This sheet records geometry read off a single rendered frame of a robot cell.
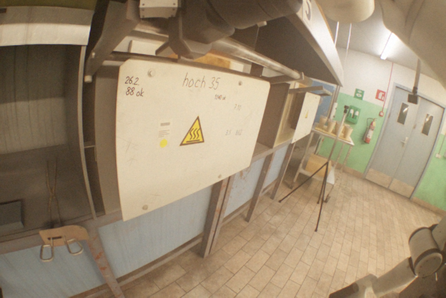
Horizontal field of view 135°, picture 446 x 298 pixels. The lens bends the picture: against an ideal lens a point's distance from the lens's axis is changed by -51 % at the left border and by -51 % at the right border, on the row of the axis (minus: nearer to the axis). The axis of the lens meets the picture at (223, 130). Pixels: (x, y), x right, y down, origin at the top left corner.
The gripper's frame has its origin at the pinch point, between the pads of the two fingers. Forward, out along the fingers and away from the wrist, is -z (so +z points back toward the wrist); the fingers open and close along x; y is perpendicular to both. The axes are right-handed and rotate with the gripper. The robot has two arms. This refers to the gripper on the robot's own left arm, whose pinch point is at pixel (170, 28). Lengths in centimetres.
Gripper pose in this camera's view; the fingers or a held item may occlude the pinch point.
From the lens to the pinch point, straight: 30.0
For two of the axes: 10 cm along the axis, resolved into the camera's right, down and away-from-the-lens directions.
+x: -0.9, -9.9, -0.8
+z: 7.7, -0.1, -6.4
